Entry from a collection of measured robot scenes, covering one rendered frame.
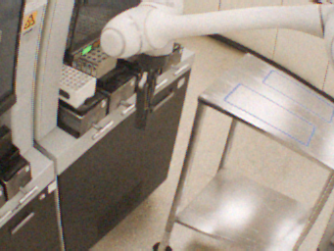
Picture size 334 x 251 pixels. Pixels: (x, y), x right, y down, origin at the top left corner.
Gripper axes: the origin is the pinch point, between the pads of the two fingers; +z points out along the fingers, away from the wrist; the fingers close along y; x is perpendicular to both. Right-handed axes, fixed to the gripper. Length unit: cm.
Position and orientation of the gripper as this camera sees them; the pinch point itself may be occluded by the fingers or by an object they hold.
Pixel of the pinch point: (142, 116)
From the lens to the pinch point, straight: 143.4
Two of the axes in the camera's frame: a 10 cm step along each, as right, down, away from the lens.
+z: -1.5, 8.0, 5.8
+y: -3.0, 5.2, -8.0
